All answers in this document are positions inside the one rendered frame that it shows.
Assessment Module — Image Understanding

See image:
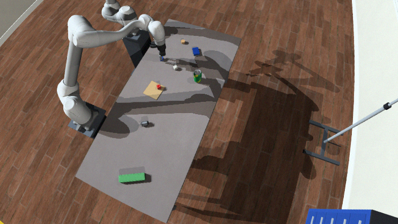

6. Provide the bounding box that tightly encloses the green soda can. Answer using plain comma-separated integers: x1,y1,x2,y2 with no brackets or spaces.
194,69,202,83

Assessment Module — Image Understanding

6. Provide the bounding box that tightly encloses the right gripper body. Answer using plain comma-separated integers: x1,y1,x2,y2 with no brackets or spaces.
150,39,166,56

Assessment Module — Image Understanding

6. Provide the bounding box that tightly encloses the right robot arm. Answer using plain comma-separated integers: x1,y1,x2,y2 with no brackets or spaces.
57,14,165,131

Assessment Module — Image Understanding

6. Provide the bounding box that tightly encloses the beige flat mat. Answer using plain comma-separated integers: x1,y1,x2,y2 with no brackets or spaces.
143,81,165,100

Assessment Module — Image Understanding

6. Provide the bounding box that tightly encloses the green rectangular box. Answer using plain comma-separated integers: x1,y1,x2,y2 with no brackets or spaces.
119,173,146,183

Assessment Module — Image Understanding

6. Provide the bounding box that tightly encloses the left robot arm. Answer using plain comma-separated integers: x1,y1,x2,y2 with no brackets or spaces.
102,0,140,36

